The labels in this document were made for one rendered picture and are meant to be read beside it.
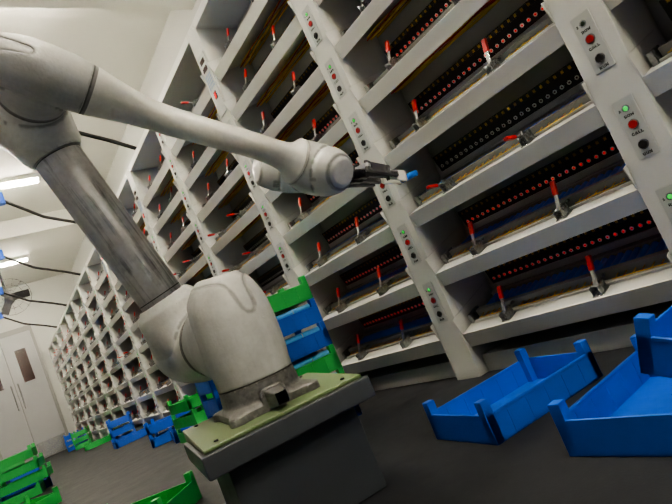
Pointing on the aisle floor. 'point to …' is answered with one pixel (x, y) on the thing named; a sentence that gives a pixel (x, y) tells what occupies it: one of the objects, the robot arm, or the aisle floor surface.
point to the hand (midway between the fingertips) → (393, 177)
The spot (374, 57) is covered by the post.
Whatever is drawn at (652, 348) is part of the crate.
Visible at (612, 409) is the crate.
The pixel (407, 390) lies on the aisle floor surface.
